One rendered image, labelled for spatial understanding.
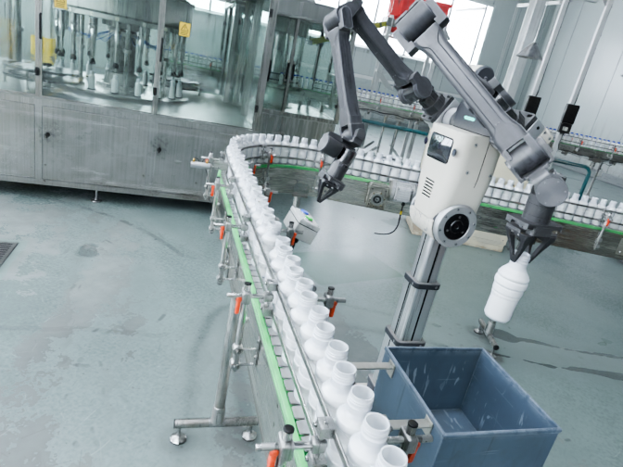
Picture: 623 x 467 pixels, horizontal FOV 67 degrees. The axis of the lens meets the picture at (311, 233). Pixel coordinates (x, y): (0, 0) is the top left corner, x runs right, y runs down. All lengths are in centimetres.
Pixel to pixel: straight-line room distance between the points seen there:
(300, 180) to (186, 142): 184
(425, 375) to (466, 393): 17
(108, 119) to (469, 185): 352
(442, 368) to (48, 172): 398
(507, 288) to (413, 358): 36
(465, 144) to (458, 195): 17
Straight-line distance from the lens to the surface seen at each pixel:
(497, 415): 144
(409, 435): 83
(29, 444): 232
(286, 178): 293
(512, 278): 113
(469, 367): 148
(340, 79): 162
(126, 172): 466
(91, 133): 461
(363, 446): 72
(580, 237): 344
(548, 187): 101
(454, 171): 160
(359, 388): 77
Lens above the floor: 161
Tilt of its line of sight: 20 degrees down
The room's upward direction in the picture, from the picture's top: 12 degrees clockwise
